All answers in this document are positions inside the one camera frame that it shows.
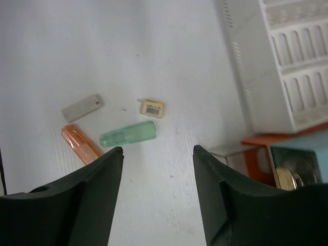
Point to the yellow small eraser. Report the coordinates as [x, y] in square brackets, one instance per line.
[152, 108]

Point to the white four-slot file organizer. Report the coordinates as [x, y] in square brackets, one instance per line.
[280, 48]

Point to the teal mini drawer cabinet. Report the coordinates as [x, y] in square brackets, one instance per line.
[297, 160]

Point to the grey eraser block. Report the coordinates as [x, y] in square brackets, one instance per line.
[82, 108]

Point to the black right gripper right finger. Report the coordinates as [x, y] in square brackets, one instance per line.
[237, 210]

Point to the green capsule case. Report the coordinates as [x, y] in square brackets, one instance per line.
[142, 131]

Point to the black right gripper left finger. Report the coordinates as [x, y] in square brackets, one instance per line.
[76, 209]

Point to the orange usb stick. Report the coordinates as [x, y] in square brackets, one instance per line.
[84, 148]

